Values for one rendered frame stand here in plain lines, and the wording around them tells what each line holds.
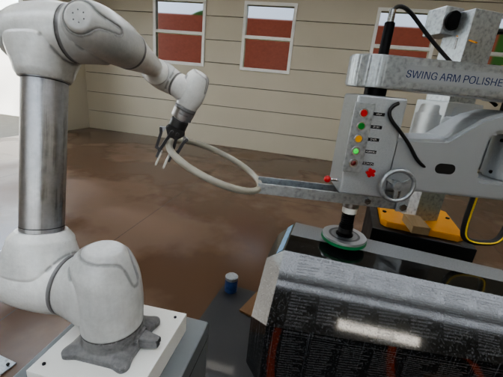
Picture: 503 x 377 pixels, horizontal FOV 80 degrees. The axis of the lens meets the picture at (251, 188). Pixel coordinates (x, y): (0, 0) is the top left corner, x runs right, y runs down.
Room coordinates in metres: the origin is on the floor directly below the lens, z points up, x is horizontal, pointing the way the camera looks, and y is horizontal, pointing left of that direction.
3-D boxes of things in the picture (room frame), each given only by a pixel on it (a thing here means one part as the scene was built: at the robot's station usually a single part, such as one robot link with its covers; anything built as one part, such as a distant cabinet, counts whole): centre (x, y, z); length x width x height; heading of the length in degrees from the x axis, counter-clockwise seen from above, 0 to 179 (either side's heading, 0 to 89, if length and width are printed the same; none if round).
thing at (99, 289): (0.63, 0.34, 1.03); 0.18 x 0.16 x 0.22; 81
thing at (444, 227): (2.00, -1.18, 0.76); 0.49 x 0.49 x 0.05; 73
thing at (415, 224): (1.78, -1.06, 0.81); 0.20 x 0.10 x 0.05; 171
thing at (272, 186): (1.36, -0.37, 1.09); 0.69 x 0.19 x 0.05; 89
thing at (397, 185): (1.24, -0.60, 1.20); 0.15 x 0.10 x 0.15; 89
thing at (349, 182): (1.36, -0.56, 1.32); 0.36 x 0.22 x 0.45; 89
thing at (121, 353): (0.62, 0.31, 0.89); 0.22 x 0.18 x 0.06; 80
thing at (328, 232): (1.36, -0.48, 0.88); 0.21 x 0.21 x 0.01
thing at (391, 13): (1.36, -0.48, 1.78); 0.04 x 0.04 x 0.17
